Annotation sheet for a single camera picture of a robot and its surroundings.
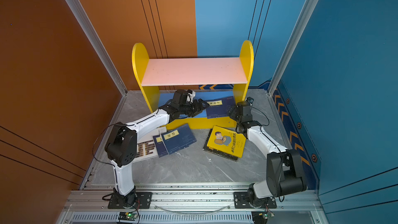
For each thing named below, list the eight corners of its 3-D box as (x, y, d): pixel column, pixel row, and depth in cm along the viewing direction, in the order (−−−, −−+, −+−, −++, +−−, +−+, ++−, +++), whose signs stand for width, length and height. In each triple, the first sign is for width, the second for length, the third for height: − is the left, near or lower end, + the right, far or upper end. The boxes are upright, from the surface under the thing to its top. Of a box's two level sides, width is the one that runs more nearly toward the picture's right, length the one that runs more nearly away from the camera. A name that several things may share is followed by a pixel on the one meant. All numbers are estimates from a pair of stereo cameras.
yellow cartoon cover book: (204, 146, 93) (204, 143, 90) (211, 128, 101) (211, 125, 98) (241, 158, 88) (243, 155, 86) (245, 138, 96) (246, 135, 94)
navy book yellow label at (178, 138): (169, 156, 89) (167, 152, 85) (161, 138, 97) (159, 134, 93) (196, 142, 95) (196, 138, 91) (187, 126, 102) (186, 122, 98)
